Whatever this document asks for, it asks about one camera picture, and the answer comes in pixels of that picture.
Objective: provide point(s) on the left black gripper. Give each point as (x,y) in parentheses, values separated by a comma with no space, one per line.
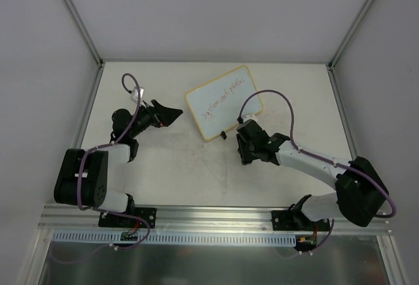
(156,114)

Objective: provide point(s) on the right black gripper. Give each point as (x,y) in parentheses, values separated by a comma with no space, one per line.
(244,153)

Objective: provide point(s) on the yellow framed whiteboard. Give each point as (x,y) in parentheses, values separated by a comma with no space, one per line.
(217,104)

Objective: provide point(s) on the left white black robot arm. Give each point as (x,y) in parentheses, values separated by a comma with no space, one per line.
(84,174)

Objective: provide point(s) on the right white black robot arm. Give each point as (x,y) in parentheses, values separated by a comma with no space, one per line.
(358,191)

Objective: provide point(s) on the left black whiteboard foot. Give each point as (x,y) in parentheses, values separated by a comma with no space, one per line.
(224,135)

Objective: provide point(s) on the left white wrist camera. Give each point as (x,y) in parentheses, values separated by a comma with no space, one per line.
(136,94)

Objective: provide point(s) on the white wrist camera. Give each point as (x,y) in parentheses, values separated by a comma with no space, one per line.
(243,118)
(136,94)

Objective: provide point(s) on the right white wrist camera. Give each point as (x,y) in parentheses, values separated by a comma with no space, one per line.
(243,118)

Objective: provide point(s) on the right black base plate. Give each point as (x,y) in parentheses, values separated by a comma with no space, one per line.
(290,220)

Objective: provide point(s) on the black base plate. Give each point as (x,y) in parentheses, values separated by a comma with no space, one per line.
(290,220)
(128,221)

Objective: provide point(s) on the white slotted cable duct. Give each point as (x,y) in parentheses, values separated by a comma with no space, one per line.
(176,238)

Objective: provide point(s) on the aluminium mounting rail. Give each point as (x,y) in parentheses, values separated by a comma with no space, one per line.
(202,219)

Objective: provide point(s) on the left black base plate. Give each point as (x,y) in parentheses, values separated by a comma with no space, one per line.
(128,221)

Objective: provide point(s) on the left aluminium frame post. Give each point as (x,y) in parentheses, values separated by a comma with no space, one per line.
(76,18)

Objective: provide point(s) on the aluminium frame post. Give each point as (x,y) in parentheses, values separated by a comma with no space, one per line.
(354,26)
(76,18)

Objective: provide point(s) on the right aluminium frame post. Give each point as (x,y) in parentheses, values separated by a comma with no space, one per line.
(354,26)

